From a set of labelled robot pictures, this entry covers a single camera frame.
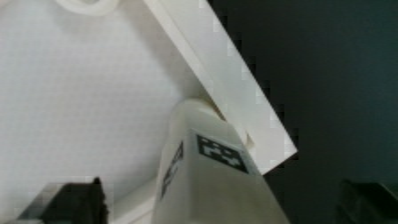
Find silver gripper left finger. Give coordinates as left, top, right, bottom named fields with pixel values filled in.
left=14, top=178, right=108, bottom=224

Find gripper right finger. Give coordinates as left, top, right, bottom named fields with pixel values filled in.
left=335, top=180, right=398, bottom=224

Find white desk leg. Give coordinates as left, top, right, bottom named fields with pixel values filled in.
left=151, top=99, right=289, bottom=224

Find white desk top tray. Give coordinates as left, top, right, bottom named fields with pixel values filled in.
left=0, top=0, right=296, bottom=224

